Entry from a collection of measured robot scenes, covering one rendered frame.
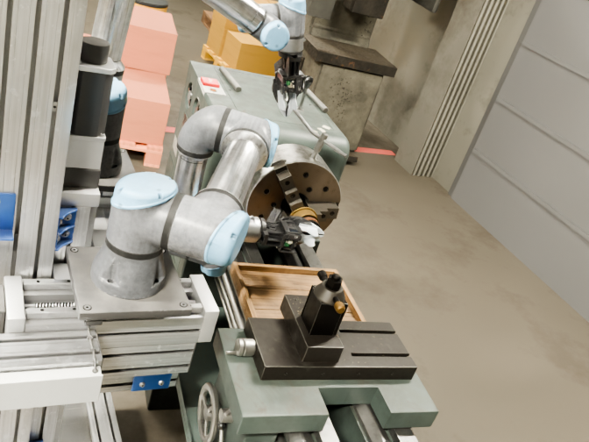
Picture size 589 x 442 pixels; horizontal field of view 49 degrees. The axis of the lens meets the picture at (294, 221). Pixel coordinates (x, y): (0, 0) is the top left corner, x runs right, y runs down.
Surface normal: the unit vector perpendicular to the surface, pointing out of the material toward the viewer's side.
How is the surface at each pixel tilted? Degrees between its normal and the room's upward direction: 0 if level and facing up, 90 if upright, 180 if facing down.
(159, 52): 90
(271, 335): 0
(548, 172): 90
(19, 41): 90
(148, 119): 90
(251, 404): 0
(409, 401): 0
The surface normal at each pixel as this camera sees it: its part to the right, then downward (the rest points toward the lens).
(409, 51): -0.88, -0.04
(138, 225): -0.11, 0.45
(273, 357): 0.29, -0.84
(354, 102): 0.28, 0.53
